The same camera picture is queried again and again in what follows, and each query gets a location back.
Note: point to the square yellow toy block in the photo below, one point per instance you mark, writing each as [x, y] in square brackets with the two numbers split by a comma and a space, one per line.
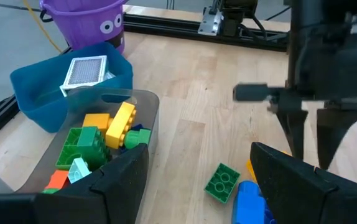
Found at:
[96, 120]

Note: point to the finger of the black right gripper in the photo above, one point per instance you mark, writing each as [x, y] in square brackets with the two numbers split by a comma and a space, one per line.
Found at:
[293, 127]
[334, 127]

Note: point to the mint toy block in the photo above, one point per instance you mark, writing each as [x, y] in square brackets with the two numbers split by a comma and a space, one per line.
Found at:
[79, 171]

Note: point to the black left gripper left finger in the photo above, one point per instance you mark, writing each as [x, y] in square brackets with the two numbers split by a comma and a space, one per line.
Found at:
[119, 186]

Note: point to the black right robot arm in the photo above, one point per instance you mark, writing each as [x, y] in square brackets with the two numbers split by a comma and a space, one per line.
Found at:
[321, 12]

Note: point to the large blue toy block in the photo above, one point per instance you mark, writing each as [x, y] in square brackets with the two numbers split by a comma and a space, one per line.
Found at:
[247, 202]

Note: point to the large green toy block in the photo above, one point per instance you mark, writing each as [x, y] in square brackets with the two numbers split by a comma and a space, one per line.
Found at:
[88, 143]

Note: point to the purple monster face bucket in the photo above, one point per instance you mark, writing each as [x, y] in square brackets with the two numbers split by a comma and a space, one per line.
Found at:
[82, 28]

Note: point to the clear grey plastic bin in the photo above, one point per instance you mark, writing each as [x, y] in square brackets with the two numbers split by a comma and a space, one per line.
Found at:
[147, 109]

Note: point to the small orange toy block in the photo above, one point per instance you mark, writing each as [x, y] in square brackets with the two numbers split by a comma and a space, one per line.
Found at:
[57, 180]

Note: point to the flat green toy block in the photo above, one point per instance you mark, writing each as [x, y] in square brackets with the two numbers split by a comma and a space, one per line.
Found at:
[222, 183]

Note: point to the playing cards box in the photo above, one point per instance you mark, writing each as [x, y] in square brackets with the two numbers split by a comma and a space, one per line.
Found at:
[85, 70]

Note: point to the orange hollow toy block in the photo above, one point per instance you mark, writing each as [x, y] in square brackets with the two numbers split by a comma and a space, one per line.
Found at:
[250, 171]

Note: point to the small blue toy block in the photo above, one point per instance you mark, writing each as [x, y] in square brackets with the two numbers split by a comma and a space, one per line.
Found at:
[137, 127]

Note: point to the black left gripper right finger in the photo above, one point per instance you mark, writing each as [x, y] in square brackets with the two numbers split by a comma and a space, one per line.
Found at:
[296, 193]

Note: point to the long yellow toy block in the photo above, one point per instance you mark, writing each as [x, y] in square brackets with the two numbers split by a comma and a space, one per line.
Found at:
[119, 127]

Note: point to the blue plastic bin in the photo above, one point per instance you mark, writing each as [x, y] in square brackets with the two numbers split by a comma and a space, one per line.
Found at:
[32, 93]

